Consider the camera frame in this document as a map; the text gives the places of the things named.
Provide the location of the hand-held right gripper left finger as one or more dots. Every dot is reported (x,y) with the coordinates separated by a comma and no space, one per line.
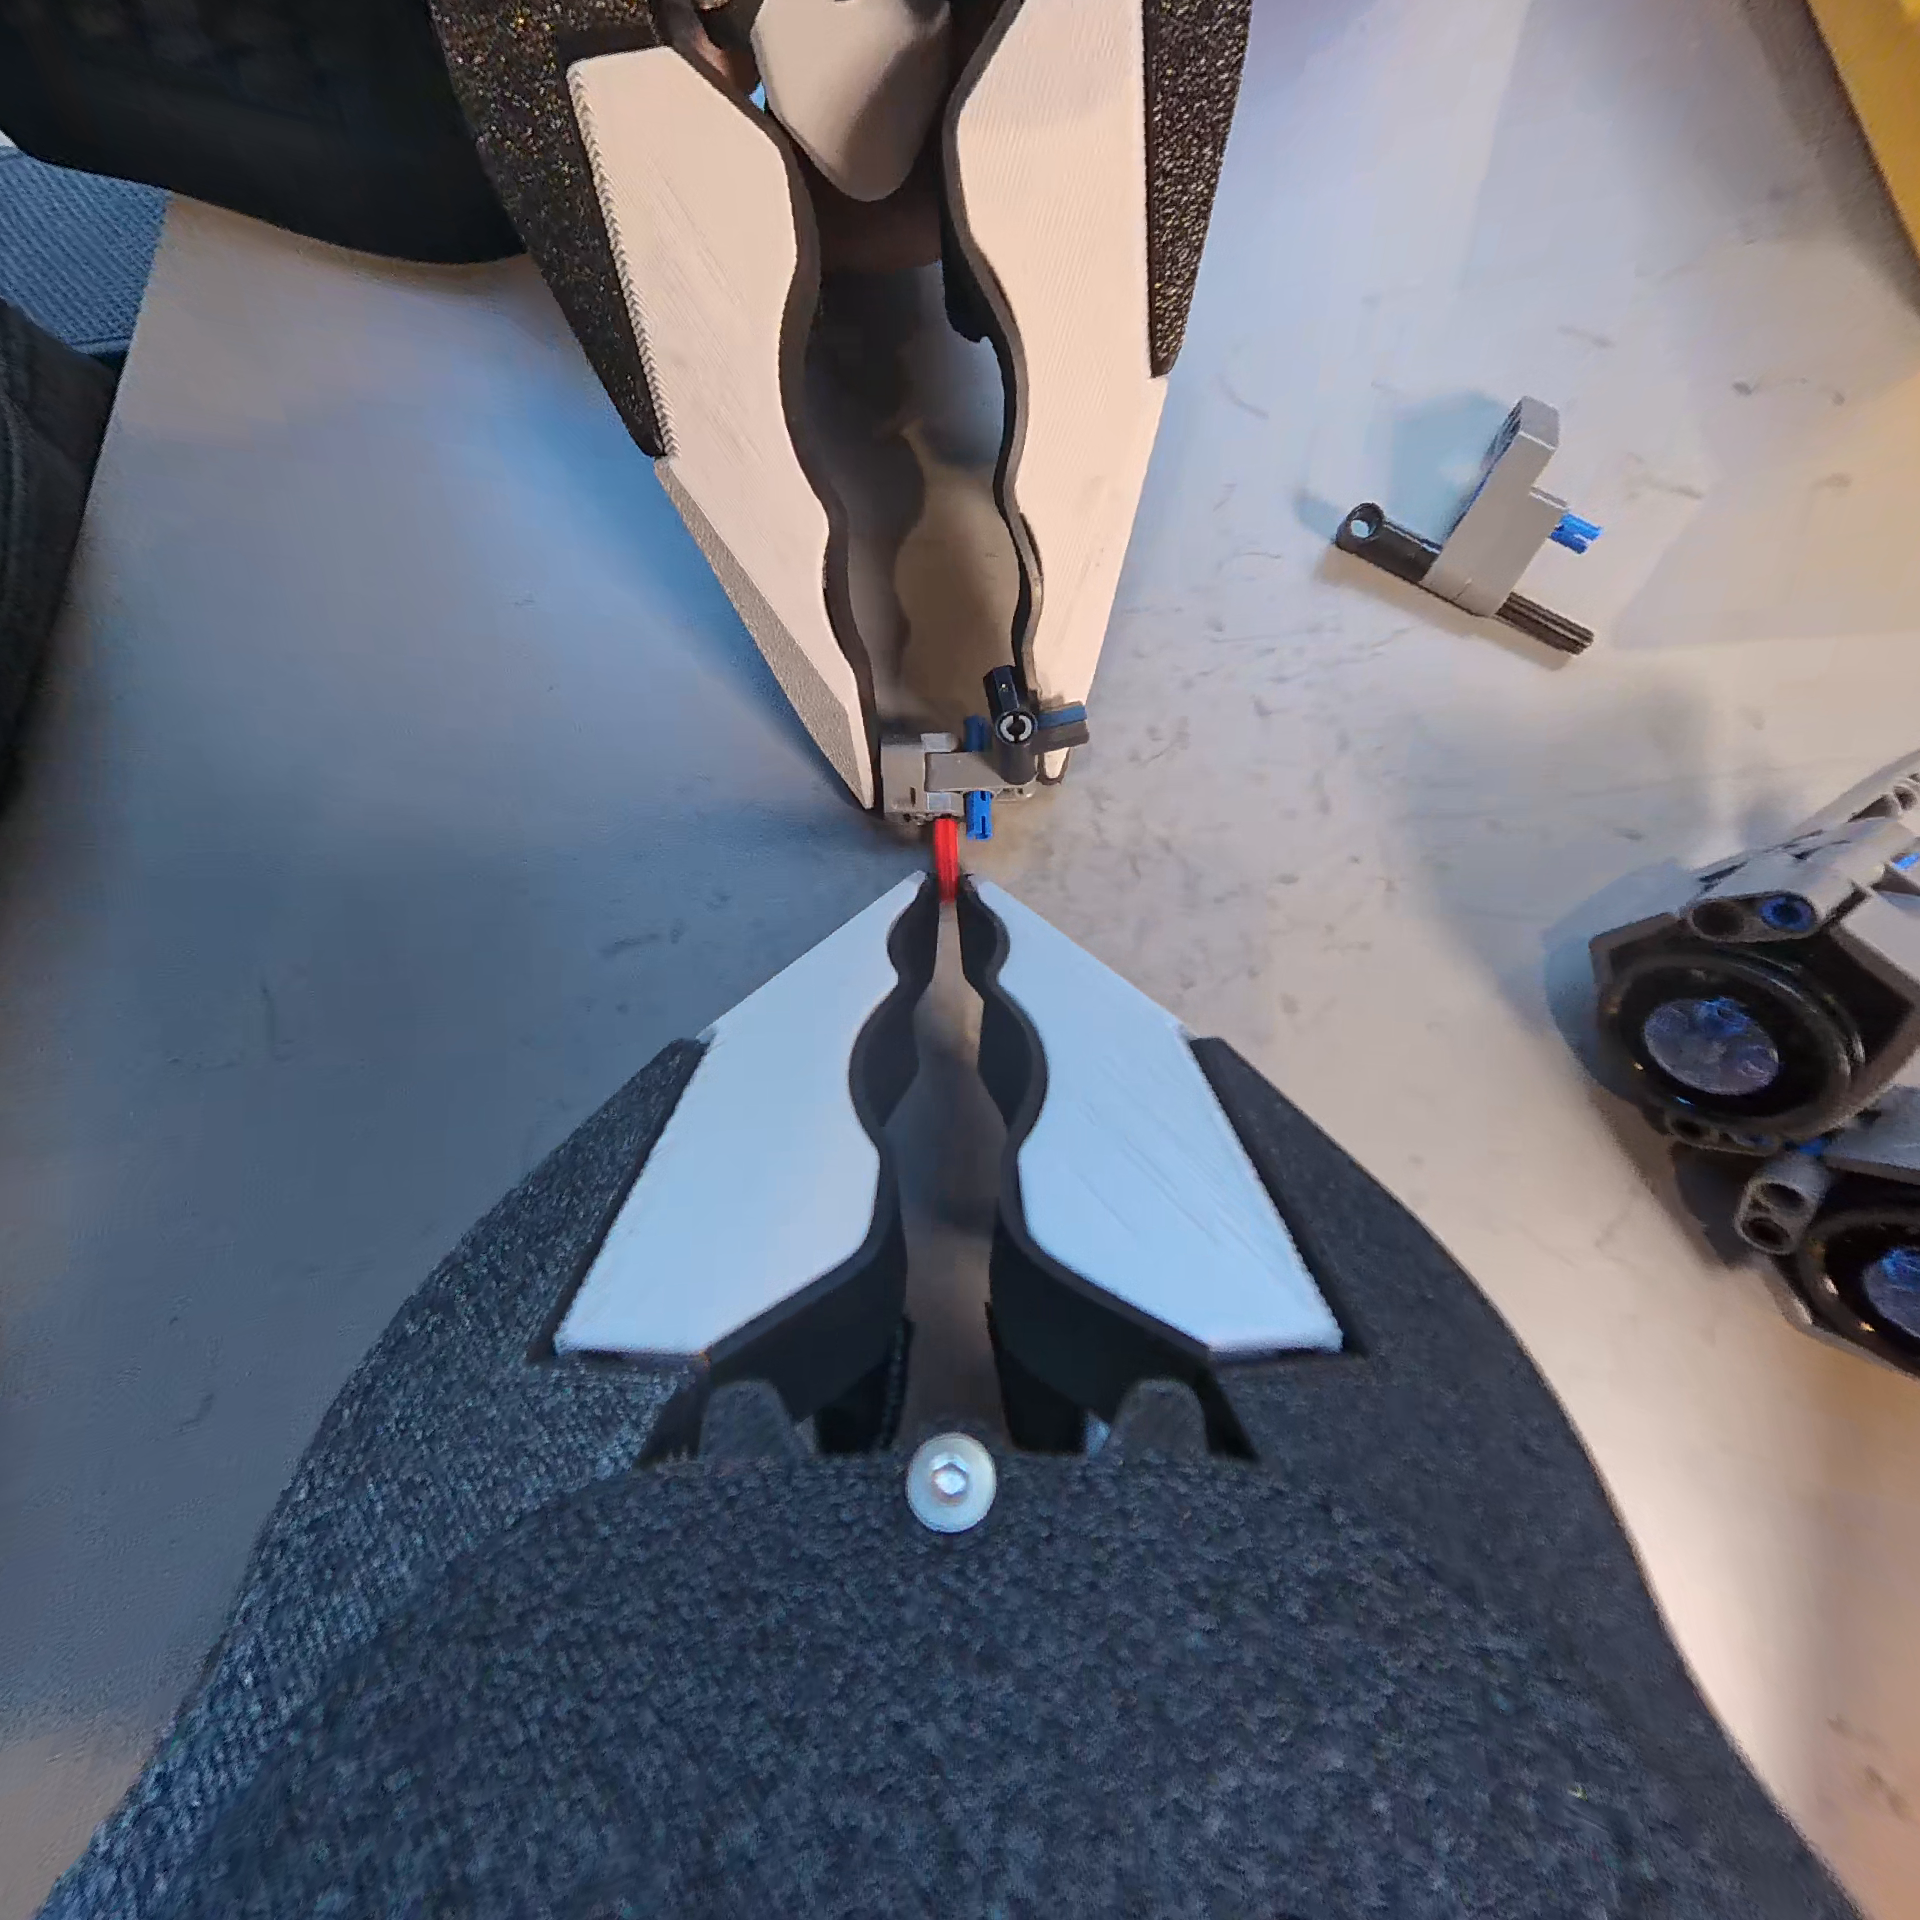
(735,1184)

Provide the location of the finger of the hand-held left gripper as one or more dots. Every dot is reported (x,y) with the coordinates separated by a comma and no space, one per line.
(1072,301)
(705,301)

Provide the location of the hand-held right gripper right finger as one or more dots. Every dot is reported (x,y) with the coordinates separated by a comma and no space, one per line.
(1154,1201)

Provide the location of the red toy pin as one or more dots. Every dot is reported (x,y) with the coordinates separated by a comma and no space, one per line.
(948,863)

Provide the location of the black connector with blue pins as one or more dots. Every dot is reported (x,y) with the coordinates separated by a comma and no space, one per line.
(1017,727)

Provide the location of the person's left forearm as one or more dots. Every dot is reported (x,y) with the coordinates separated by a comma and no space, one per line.
(225,106)

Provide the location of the grey desk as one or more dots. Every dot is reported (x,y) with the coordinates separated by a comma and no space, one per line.
(376,751)

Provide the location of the blue-grey cloth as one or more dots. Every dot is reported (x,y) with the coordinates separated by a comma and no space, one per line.
(76,255)

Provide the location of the grey beam with black axle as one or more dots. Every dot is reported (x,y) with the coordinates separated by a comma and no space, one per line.
(1499,525)

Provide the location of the grey twin engine toy assembly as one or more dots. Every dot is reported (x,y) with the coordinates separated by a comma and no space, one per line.
(1739,1037)

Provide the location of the yellow storage bin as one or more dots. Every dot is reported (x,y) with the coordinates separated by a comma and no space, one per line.
(1881,90)

